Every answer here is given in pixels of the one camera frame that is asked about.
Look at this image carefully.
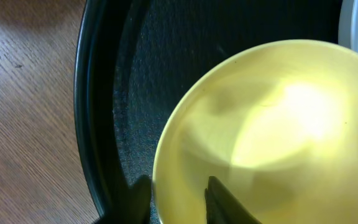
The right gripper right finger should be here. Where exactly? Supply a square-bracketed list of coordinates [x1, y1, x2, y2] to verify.
[204, 176, 260, 224]

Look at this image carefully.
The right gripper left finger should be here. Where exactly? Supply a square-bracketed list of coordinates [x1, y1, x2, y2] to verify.
[93, 175, 152, 224]

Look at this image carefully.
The yellow bowl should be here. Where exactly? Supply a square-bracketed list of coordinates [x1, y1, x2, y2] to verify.
[152, 40, 358, 223]

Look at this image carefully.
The round black serving tray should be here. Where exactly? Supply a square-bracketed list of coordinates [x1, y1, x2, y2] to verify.
[74, 0, 342, 217]

